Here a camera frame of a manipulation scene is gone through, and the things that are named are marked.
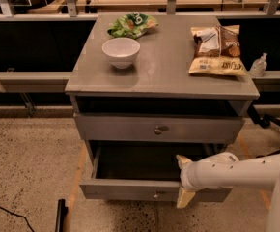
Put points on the clear sanitizer pump bottle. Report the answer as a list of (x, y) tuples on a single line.
[(259, 66)]

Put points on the grey wooden drawer cabinet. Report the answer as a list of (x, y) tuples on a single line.
[(158, 83)]

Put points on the green chip bag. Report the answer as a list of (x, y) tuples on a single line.
[(133, 25)]

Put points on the black bar on floor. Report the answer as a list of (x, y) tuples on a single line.
[(60, 217)]

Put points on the brown yellow chip bag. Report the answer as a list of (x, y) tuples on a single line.
[(217, 51)]

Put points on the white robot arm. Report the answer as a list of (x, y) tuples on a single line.
[(225, 170)]

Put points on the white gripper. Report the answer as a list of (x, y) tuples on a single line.
[(185, 177)]

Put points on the grey top drawer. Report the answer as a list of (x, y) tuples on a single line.
[(217, 130)]

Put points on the white ceramic bowl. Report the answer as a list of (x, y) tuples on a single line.
[(121, 52)]

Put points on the grey drawer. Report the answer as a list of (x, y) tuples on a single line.
[(217, 130), (142, 171)]

